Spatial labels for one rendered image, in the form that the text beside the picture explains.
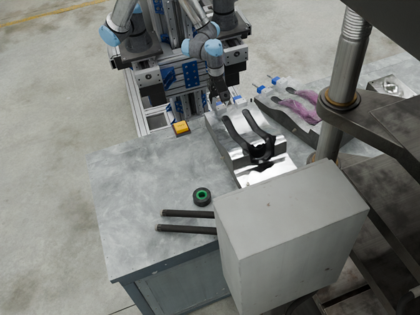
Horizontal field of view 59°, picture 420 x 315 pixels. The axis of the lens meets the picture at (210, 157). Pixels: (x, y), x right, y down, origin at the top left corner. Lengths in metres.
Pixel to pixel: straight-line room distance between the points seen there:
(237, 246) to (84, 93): 3.09
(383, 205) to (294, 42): 3.02
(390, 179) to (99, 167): 1.30
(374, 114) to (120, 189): 1.19
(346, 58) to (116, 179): 1.25
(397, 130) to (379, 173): 0.26
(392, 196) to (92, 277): 1.89
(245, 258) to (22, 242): 2.24
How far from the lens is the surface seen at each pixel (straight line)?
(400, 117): 0.94
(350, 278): 1.52
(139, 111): 2.96
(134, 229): 1.62
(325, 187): 0.85
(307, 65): 3.65
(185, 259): 1.62
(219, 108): 1.83
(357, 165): 1.14
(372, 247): 1.30
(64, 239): 2.72
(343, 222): 0.83
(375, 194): 1.10
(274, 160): 1.68
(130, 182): 1.76
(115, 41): 1.91
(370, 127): 0.90
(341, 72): 0.88
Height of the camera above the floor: 2.15
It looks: 50 degrees down
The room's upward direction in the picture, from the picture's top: 8 degrees counter-clockwise
